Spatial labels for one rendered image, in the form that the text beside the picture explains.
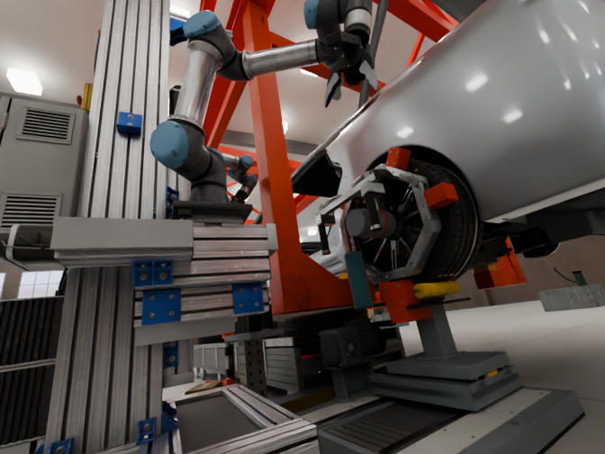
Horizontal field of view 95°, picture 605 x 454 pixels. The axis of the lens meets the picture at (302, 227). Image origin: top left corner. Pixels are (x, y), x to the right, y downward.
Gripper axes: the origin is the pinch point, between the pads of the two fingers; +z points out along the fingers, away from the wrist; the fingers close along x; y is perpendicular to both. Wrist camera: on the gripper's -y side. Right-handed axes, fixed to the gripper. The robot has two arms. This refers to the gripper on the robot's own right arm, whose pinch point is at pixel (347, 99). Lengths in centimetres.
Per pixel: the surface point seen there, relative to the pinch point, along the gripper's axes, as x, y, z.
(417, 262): -2, 60, 40
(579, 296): -114, 654, 68
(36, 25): 692, -18, -351
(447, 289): -11, 75, 50
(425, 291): -5, 61, 51
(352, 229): 25, 53, 27
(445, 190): -13, 53, 12
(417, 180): -2, 57, 6
